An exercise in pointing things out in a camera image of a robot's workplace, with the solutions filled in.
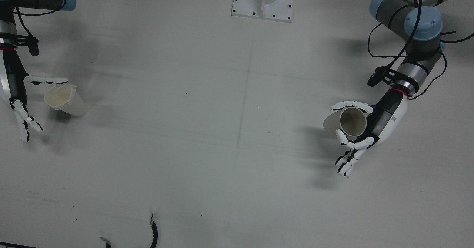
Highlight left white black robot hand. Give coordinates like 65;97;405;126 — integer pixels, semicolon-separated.
331;89;409;177

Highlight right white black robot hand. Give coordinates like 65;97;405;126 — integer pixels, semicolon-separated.
0;49;69;143

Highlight plain beige paper cup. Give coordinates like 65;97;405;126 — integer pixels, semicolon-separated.
323;107;368;137

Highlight white spouted paper cup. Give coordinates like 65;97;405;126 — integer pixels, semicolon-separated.
44;84;89;118

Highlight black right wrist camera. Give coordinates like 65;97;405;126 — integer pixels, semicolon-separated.
14;35;40;56

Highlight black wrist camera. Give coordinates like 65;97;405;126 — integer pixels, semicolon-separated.
14;35;40;56
367;66;398;87

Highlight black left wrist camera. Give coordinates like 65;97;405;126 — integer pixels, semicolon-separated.
367;66;398;87

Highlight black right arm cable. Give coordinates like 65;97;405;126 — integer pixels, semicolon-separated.
7;0;68;38

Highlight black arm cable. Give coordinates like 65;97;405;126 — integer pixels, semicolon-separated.
367;0;474;100
7;0;68;38

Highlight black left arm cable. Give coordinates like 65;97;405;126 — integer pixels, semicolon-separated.
367;0;474;100

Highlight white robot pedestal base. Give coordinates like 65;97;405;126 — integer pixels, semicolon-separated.
231;0;296;23

